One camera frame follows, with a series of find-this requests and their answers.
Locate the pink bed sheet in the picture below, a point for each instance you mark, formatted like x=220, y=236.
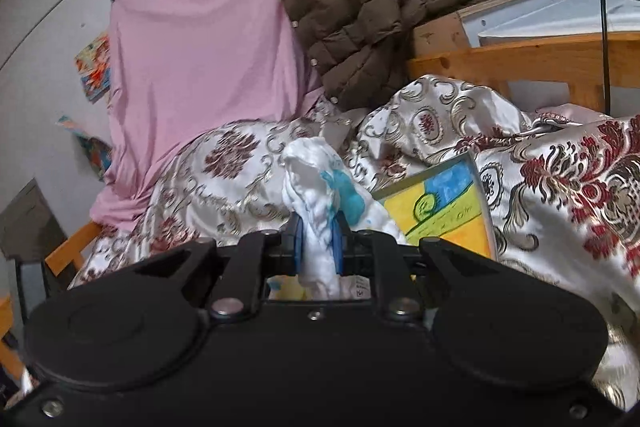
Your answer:
x=200, y=57

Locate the floral patterned satin blanket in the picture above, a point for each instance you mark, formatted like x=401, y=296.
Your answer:
x=575, y=217

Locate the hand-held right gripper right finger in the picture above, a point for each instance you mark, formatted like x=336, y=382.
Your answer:
x=339, y=244

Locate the orange cartoon wall poster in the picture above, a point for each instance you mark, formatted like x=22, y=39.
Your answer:
x=94, y=67

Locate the grey framed panel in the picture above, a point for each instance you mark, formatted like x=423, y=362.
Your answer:
x=30, y=222

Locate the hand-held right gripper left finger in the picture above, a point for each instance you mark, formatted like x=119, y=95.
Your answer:
x=297, y=244

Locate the white cloth with blue print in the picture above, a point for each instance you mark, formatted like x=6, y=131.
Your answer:
x=315, y=187

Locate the wooden bed frame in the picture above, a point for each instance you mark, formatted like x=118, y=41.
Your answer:
x=525, y=62

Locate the white cabinet panel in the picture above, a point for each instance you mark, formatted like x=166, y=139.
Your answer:
x=475, y=18

